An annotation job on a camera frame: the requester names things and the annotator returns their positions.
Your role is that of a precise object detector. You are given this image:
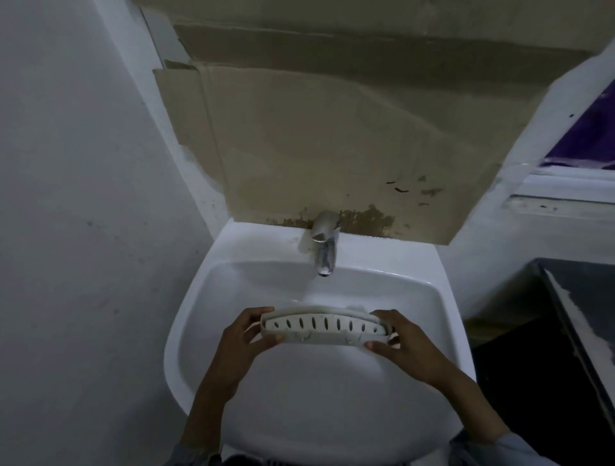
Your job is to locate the person's right hand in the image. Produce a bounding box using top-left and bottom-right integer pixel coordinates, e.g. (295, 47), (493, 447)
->
(364, 309), (452, 389)

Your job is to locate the chrome faucet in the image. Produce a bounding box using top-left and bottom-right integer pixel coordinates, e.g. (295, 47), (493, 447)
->
(309, 211), (342, 277)

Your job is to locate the person's right forearm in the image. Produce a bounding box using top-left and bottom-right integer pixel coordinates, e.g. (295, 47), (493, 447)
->
(433, 369), (511, 445)

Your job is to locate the white window ledge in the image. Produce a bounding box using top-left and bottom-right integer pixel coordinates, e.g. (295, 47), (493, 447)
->
(503, 165), (615, 222)

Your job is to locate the brown cardboard sheet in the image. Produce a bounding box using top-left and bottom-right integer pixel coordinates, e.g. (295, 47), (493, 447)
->
(134, 0), (615, 245)

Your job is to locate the white slotted soap dish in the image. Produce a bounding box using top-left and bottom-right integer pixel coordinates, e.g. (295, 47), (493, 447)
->
(260, 306), (392, 346)

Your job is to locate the purple cloth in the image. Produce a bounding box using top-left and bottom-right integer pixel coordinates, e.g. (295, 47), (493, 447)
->
(542, 79), (615, 171)

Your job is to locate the person's left hand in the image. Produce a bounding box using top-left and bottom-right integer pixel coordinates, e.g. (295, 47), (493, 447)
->
(215, 307), (286, 388)

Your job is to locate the white ceramic sink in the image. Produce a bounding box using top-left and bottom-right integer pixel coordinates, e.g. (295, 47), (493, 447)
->
(164, 217), (477, 466)

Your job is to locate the dark countertop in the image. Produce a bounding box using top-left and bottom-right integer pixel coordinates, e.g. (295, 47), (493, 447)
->
(473, 258), (615, 435)

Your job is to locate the person's left forearm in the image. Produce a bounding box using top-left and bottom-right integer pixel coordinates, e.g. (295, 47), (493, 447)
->
(179, 370), (239, 457)

